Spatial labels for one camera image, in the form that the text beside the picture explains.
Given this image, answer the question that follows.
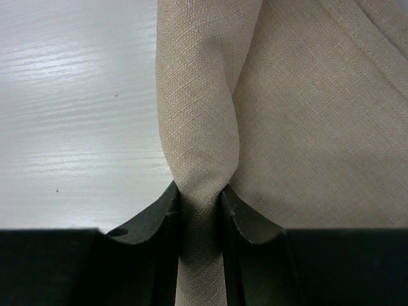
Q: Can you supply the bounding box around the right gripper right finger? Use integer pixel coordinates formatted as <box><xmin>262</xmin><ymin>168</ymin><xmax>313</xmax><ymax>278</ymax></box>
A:
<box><xmin>219</xmin><ymin>187</ymin><xmax>407</xmax><ymax>305</ymax></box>

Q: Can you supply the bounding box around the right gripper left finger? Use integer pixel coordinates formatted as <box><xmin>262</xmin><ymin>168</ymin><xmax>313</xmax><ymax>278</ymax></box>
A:
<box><xmin>1</xmin><ymin>184</ymin><xmax>181</xmax><ymax>305</ymax></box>

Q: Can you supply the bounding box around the beige cloth napkin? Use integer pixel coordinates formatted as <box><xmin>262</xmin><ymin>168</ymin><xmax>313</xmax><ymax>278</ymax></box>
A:
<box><xmin>156</xmin><ymin>1</ymin><xmax>407</xmax><ymax>305</ymax></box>

